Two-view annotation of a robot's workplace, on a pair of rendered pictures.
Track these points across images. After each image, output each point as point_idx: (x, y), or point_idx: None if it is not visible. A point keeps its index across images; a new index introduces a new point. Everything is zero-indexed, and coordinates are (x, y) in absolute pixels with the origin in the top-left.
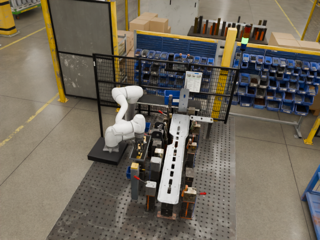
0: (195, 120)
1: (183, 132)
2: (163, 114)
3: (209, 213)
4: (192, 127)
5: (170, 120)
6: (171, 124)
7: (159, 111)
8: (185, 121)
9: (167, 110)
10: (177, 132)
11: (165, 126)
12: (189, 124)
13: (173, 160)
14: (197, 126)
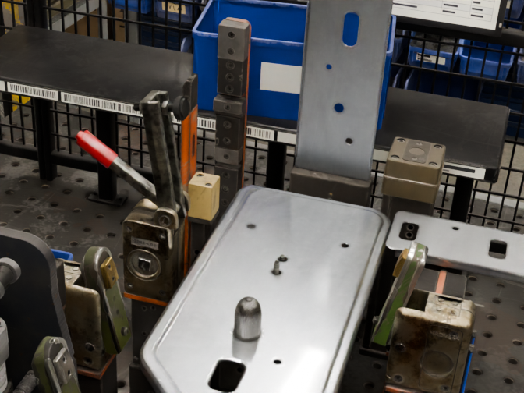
0: (419, 251)
1: (289, 366)
2: (123, 175)
3: None
4: (393, 323)
5: (202, 242)
6: (193, 277)
7: (81, 138)
8: (341, 262)
9: (152, 136)
10: (231, 364)
11: (104, 295)
12: (369, 288)
13: None
14: (441, 323)
